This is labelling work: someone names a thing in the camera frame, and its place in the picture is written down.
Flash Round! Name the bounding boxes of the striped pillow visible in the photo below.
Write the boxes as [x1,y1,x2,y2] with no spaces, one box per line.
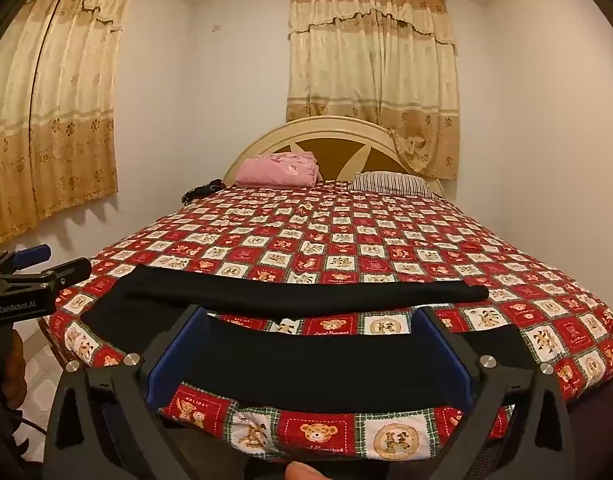
[347,171,439,200]

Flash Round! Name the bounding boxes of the black item on bed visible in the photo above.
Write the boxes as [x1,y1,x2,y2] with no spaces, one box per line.
[180,179,224,206]

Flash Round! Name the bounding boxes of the beige floral curtain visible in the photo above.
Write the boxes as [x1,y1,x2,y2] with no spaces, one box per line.
[285,0,460,181]
[0,0,138,257]

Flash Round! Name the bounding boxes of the cream wooden headboard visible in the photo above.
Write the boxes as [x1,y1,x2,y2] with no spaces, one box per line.
[222,115,444,196]

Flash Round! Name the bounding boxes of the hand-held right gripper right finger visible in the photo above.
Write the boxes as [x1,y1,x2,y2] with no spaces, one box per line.
[411,305,576,480]

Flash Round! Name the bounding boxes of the pink folded pillow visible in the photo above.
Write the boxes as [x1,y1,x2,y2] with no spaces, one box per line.
[235,151,320,188]

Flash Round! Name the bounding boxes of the black pants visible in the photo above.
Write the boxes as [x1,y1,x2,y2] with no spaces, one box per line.
[81,265,534,408]

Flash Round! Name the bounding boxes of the person's right hand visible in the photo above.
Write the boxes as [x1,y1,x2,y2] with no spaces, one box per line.
[285,461,328,480]

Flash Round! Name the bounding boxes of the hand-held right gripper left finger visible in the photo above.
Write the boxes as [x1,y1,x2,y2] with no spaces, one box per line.
[44,302,212,480]

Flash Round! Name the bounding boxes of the red bear printed blanket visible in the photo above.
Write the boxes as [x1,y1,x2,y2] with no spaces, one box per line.
[49,180,613,462]

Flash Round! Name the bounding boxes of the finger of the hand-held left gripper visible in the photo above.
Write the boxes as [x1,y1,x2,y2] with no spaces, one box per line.
[0,244,53,273]
[0,257,93,293]

